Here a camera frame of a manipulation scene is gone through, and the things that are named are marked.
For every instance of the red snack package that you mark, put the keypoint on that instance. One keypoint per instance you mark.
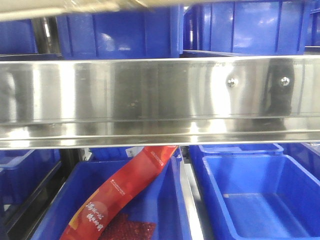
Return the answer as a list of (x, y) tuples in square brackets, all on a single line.
[(95, 214)]

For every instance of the blue bin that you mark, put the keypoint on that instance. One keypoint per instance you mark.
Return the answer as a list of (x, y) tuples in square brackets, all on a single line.
[(133, 34), (17, 37), (261, 197), (307, 154), (314, 28), (22, 170), (197, 152), (252, 27), (161, 203)]

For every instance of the brown cardboard carton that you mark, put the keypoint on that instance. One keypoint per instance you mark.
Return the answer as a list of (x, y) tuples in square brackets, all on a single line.
[(15, 10)]

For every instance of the steel rivet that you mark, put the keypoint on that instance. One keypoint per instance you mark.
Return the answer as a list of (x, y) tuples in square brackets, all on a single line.
[(232, 82), (284, 81)]

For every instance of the blue bin lower left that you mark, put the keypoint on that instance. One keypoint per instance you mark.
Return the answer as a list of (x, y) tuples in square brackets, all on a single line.
[(22, 170)]

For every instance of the blue bin lower centre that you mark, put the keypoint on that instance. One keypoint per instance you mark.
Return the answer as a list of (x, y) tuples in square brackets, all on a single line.
[(161, 203)]

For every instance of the stainless steel shelf rail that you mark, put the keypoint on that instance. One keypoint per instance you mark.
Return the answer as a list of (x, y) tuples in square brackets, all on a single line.
[(145, 102)]

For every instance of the blue bin behind lower right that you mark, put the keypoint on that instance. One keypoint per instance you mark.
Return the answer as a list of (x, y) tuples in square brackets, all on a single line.
[(197, 152)]

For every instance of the left steel rivet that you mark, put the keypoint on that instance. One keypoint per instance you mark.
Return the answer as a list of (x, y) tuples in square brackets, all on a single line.
[(232, 82)]

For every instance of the blue bin far right upper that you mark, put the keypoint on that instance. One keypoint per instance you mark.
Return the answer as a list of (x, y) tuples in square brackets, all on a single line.
[(314, 28)]

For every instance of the right steel rivet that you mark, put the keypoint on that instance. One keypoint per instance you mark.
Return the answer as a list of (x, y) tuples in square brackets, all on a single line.
[(284, 81)]

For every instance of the blue bin upper centre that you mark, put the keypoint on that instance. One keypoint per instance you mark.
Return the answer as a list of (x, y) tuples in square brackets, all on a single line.
[(133, 34)]

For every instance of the blue bin upper left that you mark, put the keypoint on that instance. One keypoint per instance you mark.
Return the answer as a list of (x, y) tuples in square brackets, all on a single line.
[(17, 37)]

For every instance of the blue bin far right lower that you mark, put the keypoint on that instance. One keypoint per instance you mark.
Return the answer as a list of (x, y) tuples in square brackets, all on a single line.
[(307, 154)]

